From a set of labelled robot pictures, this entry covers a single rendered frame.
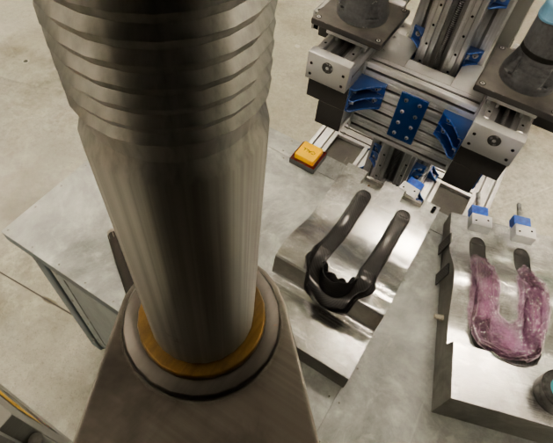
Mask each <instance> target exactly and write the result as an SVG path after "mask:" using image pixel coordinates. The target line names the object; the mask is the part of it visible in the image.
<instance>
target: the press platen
mask: <svg viewBox="0 0 553 443"><path fill-rule="evenodd" d="M72 443H319V439H318V436H317V429H316V426H315V422H314V418H313V414H312V410H311V407H310V403H309V397H308V393H307V389H306V385H305V381H304V378H303V374H302V368H301V364H300V360H299V356H298V352H297V349H296V345H295V339H294V335H293V332H292V327H291V323H290V320H289V316H288V312H287V306H286V304H285V302H284V300H283V297H282V295H281V292H280V290H279V288H278V286H277V285H276V284H275V283H274V281H273V280H272V278H271V277H270V276H269V274H268V273H267V272H266V271H265V270H263V269H262V268H261V267H260V266H258V270H257V281H256V292H255V302H254V313H253V318H252V324H251V329H250V331H249V333H248V335H247V337H246V339H245V341H244V342H243V343H242V344H241V345H240V346H239V347H238V348H237V349H236V350H235V351H234V352H233V353H231V354H229V355H228V356H226V357H224V358H223V359H219V360H216V361H213V362H209V363H188V362H185V361H182V360H179V359H175V358H173V357H172V356H171V355H170V354H169V353H167V352H165V351H164V350H163V349H162V347H161V346H160V345H159V344H158V343H157V341H156V340H155V338H154V335H153V333H152V330H151V328H150V326H149V321H148V319H147V317H146V314H145V312H144V309H143V306H142V303H141V300H140V298H139V295H138V293H137V291H136V288H135V284H133V286H131V287H130V289H129V290H128V292H127V293H126V295H125V297H124V299H123V302H122V303H121V306H120V310H119V312H118V315H117V317H116V320H115V322H114V325H113V329H112V332H111V334H110V337H109V339H108V342H107V345H106V348H105V351H104V354H103V357H102V360H101V362H100V364H99V367H98V371H97V374H96V377H95V379H94V382H93V384H92V387H91V392H90V394H89V396H88V399H87V402H86V405H85V407H84V411H83V414H82V416H81V419H80V421H79V424H78V427H77V429H76V434H75V436H74V439H73V441H72Z"/></svg>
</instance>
